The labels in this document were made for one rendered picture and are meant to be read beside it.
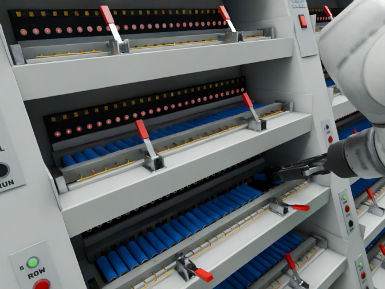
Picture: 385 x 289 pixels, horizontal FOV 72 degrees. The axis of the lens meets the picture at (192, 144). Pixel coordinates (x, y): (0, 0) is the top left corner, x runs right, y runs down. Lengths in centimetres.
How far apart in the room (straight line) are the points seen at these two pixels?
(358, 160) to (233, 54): 31
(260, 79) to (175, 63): 38
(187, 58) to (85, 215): 32
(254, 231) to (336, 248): 33
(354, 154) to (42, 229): 50
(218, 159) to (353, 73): 26
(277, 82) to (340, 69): 39
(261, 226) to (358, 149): 25
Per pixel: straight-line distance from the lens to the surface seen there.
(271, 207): 67
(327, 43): 42
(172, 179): 46
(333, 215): 83
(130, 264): 54
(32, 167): 40
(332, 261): 85
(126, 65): 46
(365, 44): 41
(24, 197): 40
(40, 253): 41
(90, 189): 44
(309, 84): 76
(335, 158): 57
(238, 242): 58
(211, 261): 54
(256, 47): 65
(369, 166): 54
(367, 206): 110
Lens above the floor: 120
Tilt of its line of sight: 5 degrees down
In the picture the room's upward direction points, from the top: 16 degrees counter-clockwise
